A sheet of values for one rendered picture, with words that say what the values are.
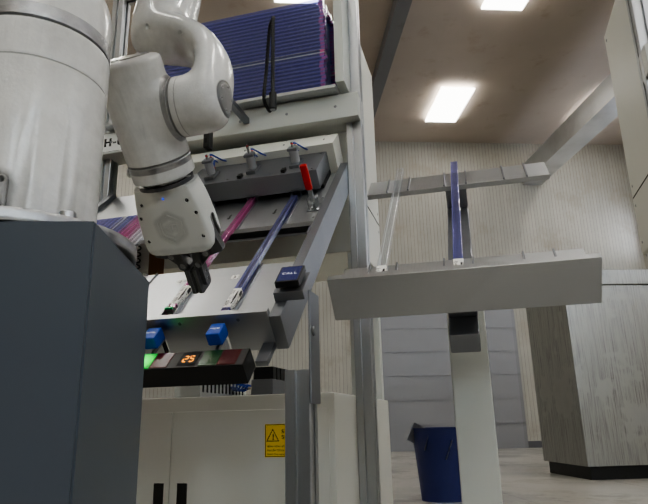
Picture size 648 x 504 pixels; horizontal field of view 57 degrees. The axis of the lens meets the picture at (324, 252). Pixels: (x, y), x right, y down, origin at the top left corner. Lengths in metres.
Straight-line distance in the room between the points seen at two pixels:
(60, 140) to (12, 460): 0.24
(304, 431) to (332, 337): 10.63
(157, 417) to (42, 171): 0.91
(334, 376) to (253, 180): 10.13
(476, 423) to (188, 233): 0.52
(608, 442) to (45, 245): 5.99
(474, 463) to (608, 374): 5.35
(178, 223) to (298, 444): 0.37
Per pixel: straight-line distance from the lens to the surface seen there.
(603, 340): 6.33
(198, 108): 0.75
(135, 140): 0.79
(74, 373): 0.42
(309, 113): 1.59
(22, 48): 0.55
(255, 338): 0.95
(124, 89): 0.78
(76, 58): 0.56
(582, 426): 6.14
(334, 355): 11.49
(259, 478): 1.26
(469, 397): 0.99
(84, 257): 0.43
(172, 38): 0.87
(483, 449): 0.99
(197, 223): 0.82
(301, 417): 0.91
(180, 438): 1.33
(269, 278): 1.06
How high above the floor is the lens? 0.56
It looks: 16 degrees up
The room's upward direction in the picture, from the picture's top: 1 degrees counter-clockwise
